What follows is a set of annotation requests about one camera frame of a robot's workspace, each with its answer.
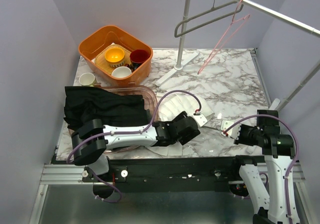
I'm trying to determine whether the grey hanger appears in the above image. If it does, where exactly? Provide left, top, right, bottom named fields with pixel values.
left=202, top=125, right=222, bottom=132
left=174, top=0, right=237, bottom=38

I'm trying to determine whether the white mug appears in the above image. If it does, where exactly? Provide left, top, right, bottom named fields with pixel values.
left=78, top=73, right=98, bottom=87

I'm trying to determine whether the silver clothes rack rail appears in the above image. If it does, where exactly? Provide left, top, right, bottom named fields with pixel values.
left=235, top=0, right=320, bottom=38

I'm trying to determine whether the black mounting bar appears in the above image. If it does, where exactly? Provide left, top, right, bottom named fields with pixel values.
left=82, top=155, right=273, bottom=193

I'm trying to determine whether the black garment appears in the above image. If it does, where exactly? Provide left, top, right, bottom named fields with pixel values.
left=64, top=86, right=150, bottom=131

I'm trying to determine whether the yellow bowl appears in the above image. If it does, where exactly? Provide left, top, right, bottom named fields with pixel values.
left=104, top=47, right=125, bottom=68

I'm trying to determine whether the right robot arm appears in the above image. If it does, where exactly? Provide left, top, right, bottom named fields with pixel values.
left=226, top=110, right=301, bottom=223

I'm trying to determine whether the white skirt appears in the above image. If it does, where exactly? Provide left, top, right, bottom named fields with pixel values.
left=148, top=93, right=215, bottom=157

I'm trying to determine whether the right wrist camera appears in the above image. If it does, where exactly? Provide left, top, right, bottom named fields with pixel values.
left=220, top=120, right=241, bottom=140

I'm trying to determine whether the orange plastic bin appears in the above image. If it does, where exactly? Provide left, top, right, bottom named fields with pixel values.
left=78, top=25, right=153, bottom=86

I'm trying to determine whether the clear pink plastic basket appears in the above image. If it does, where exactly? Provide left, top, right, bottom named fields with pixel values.
left=100, top=85, right=158, bottom=155

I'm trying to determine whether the white bowl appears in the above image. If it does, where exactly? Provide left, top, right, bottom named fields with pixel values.
left=111, top=66, right=132, bottom=78

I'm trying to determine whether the dark red cup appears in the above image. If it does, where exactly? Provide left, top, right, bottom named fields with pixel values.
left=129, top=49, right=149, bottom=71

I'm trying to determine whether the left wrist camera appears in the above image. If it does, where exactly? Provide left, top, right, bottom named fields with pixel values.
left=193, top=110, right=208, bottom=128

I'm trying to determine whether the woven bamboo mat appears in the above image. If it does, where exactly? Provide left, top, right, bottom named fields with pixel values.
left=94, top=45, right=122, bottom=74

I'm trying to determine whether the pink wire hanger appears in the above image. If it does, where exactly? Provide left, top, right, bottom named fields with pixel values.
left=197, top=0, right=251, bottom=75

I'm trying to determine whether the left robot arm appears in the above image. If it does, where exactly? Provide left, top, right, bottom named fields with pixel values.
left=67, top=111, right=207, bottom=181

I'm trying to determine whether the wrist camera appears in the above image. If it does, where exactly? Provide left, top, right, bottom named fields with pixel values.
left=220, top=120, right=241, bottom=140
left=193, top=110, right=208, bottom=128

